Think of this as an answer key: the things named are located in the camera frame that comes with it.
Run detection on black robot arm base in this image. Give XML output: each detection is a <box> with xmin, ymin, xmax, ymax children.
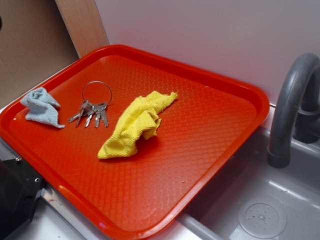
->
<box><xmin>0</xmin><ymin>157</ymin><xmax>45</xmax><ymax>240</ymax></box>

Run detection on yellow cloth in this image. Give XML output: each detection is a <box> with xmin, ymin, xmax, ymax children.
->
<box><xmin>97</xmin><ymin>91</ymin><xmax>178</xmax><ymax>160</ymax></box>

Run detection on red plastic tray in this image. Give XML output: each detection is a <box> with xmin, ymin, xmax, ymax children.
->
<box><xmin>0</xmin><ymin>45</ymin><xmax>269</xmax><ymax>240</ymax></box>

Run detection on light blue cloth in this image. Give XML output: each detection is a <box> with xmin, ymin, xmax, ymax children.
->
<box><xmin>20</xmin><ymin>87</ymin><xmax>65</xmax><ymax>129</ymax></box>

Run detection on grey toy sink basin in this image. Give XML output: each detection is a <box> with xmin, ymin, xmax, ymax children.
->
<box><xmin>174</xmin><ymin>126</ymin><xmax>320</xmax><ymax>240</ymax></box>

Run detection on wooden board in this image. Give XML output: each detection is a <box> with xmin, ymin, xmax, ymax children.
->
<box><xmin>55</xmin><ymin>0</ymin><xmax>109</xmax><ymax>58</ymax></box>

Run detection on grey toy faucet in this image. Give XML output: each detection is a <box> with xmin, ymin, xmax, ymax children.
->
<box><xmin>267</xmin><ymin>53</ymin><xmax>320</xmax><ymax>168</ymax></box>

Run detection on silver keys on ring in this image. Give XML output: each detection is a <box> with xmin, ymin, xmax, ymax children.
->
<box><xmin>68</xmin><ymin>80</ymin><xmax>113</xmax><ymax>128</ymax></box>

